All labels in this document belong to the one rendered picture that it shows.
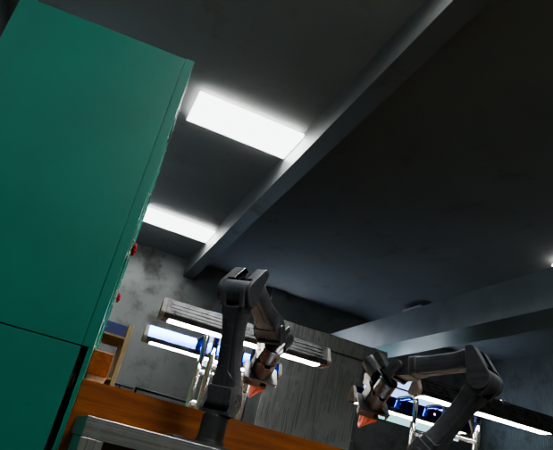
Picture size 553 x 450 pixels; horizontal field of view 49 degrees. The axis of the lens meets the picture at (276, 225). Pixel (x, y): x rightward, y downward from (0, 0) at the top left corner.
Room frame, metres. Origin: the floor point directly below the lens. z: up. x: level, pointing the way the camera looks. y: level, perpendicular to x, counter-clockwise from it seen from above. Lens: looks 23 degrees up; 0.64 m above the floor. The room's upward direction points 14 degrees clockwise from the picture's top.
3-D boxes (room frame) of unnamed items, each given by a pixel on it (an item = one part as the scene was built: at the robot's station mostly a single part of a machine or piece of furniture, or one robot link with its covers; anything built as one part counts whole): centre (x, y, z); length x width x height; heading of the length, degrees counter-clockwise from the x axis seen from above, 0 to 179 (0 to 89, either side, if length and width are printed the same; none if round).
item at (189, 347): (2.62, 0.13, 1.08); 0.62 x 0.08 x 0.07; 102
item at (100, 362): (1.92, 0.42, 0.83); 0.30 x 0.06 x 0.07; 12
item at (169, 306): (2.08, 0.00, 1.08); 0.62 x 0.08 x 0.07; 102
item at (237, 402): (1.53, 0.03, 0.77); 0.09 x 0.06 x 0.06; 64
